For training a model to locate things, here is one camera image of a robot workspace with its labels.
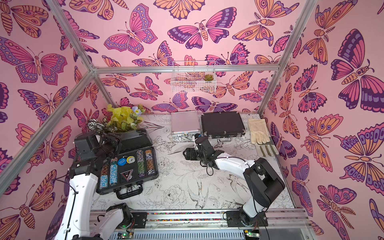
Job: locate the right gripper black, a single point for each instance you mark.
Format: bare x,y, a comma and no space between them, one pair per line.
199,142

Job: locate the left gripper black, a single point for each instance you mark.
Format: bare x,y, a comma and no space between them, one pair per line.
111,138

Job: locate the striped leaf artificial plant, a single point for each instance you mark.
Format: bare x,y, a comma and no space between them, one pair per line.
98,127

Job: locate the small silver poker case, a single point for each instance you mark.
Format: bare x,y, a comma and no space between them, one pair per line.
184,125

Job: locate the medium black poker case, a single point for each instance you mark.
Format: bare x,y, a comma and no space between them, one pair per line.
222,125

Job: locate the yellow green artificial plant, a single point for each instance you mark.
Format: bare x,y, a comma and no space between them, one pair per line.
124,119

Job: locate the large black poker case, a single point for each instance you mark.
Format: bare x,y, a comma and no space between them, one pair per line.
131,165

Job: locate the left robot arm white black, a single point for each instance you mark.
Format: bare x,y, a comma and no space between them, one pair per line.
75,224

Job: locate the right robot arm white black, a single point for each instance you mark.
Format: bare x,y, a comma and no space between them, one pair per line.
263,181

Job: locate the cream work glove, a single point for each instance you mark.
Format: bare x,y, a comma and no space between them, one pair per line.
261,138

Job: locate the small succulent plant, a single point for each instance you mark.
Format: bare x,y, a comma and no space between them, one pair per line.
209,77

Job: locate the white wire basket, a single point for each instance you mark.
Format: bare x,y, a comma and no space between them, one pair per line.
188,76

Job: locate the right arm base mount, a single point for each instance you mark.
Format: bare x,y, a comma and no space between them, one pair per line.
241,219

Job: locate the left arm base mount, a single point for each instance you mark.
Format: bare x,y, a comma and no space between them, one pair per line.
137,220

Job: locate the aluminium rail front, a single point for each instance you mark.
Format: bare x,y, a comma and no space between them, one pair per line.
288,224

